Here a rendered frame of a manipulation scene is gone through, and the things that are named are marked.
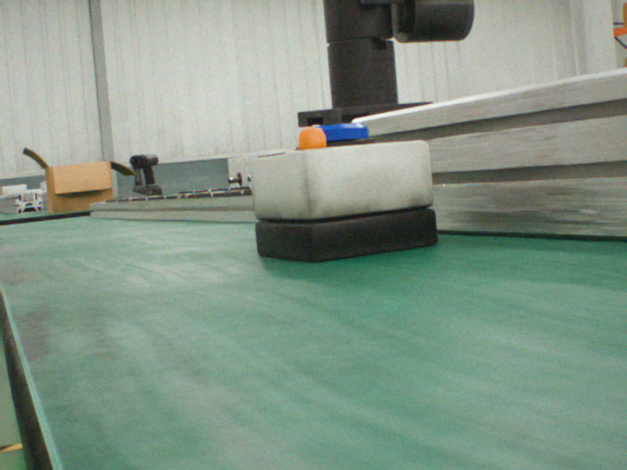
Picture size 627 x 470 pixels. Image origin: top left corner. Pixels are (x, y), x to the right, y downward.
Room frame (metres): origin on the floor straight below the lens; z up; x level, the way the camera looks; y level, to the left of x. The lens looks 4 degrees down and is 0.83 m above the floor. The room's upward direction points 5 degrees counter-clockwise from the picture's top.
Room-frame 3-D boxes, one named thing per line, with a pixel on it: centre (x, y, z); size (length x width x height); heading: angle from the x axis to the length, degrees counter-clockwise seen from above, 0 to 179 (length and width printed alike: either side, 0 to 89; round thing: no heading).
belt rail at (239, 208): (1.26, 0.21, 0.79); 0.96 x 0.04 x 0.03; 26
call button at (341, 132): (0.48, -0.02, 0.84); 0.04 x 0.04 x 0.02
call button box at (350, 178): (0.49, -0.03, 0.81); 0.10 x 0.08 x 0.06; 116
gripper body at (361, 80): (0.71, -0.06, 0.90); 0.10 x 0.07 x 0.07; 119
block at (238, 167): (1.78, 0.10, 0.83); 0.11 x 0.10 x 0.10; 117
